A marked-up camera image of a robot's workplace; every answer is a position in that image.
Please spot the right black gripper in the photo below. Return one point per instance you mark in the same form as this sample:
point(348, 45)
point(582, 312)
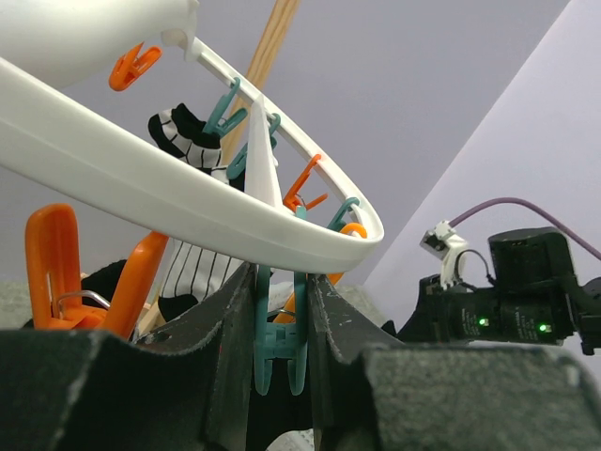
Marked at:
point(456, 315)

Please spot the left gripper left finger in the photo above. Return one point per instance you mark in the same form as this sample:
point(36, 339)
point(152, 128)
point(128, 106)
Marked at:
point(198, 372)

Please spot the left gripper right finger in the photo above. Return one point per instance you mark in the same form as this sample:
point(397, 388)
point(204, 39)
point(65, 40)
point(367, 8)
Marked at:
point(339, 335)

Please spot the teal clothes clip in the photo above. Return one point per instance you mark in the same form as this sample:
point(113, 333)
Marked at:
point(272, 340)

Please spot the white round clip hanger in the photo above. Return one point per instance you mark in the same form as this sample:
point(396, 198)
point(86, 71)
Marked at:
point(54, 140)

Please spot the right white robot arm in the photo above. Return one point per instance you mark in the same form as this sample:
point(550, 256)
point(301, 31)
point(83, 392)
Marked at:
point(532, 297)

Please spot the large orange clothes clip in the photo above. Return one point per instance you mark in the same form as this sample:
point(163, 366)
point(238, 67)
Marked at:
point(58, 300)

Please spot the white striped hanging sock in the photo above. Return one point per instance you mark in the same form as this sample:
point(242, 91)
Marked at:
point(192, 274)

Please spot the black striped sock at left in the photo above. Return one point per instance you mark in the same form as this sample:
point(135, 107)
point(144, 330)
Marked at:
point(179, 133)

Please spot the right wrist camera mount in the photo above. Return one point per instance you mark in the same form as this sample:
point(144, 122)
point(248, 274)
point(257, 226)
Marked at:
point(445, 244)

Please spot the wooden rack frame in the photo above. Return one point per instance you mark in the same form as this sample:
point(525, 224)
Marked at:
point(281, 17)

